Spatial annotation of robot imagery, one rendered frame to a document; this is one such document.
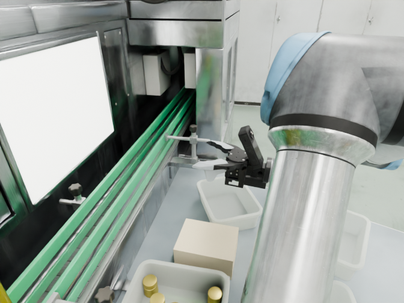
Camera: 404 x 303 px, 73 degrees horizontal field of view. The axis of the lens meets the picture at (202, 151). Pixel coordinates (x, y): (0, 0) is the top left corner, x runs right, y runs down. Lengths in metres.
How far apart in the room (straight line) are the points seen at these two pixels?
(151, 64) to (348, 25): 3.02
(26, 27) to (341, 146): 0.64
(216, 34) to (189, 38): 0.10
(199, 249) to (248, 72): 3.34
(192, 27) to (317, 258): 0.94
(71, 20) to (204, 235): 0.67
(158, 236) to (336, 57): 0.74
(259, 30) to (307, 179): 3.59
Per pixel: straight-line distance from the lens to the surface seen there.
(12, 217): 0.71
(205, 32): 1.09
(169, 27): 1.12
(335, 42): 0.34
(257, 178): 0.76
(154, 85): 1.32
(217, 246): 0.78
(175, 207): 1.01
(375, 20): 4.04
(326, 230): 0.30
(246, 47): 3.87
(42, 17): 0.77
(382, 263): 0.99
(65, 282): 0.61
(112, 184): 0.86
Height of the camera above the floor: 1.41
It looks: 30 degrees down
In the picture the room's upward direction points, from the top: straight up
